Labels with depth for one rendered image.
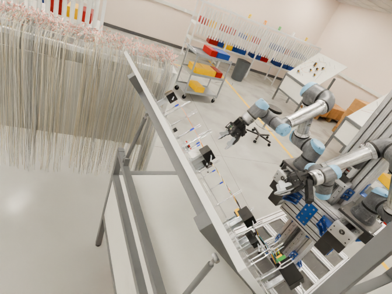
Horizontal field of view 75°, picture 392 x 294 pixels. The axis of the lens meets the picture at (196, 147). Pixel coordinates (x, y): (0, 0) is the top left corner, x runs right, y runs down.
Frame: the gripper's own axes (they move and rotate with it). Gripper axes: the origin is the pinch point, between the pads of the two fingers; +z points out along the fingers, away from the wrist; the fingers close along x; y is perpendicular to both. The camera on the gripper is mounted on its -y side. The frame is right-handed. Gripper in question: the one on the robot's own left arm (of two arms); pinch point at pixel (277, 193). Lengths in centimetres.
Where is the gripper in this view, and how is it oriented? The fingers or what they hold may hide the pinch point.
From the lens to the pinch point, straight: 129.3
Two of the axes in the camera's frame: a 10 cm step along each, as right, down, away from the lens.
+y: -3.2, -7.8, 5.4
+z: -9.5, 2.4, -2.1
